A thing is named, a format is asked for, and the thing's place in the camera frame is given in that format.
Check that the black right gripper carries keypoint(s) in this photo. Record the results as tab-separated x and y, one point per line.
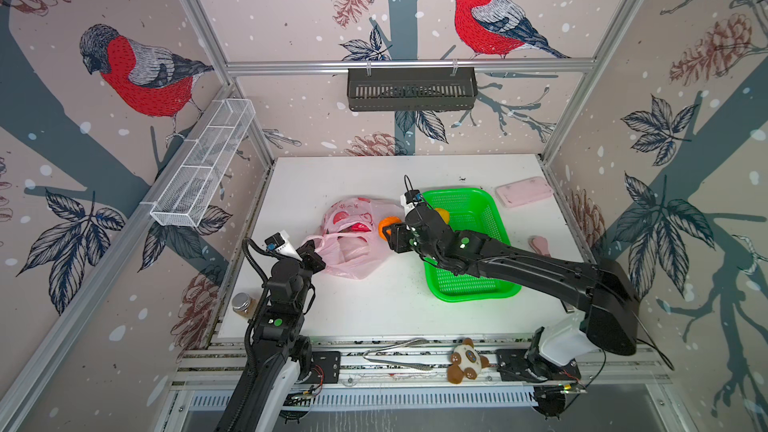
399	235

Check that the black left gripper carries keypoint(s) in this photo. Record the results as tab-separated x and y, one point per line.
308	255

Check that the orange fruit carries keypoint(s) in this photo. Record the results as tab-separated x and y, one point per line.
386	222

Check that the pink plastic bag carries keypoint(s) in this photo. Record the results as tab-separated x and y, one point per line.
354	255

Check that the yellow fruit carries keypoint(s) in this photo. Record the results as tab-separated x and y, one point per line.
444	214

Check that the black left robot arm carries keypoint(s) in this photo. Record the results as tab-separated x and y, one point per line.
277	354

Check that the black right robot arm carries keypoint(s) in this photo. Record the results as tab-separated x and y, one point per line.
606	304

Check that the red fruit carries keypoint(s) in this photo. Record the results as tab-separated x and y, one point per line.
358	227

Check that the small glass jar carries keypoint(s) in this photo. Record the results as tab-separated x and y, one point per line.
243	305

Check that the metal tongs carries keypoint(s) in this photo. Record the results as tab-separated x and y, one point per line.
400	355

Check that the brown white plush toy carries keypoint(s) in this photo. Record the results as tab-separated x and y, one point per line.
466	363

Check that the white wire mesh shelf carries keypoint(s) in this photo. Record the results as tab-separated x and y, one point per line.
191	189

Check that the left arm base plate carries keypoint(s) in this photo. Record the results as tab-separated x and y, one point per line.
324	368

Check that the black hanging wall basket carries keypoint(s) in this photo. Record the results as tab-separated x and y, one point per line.
411	89

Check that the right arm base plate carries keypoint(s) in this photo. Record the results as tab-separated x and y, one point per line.
514	365

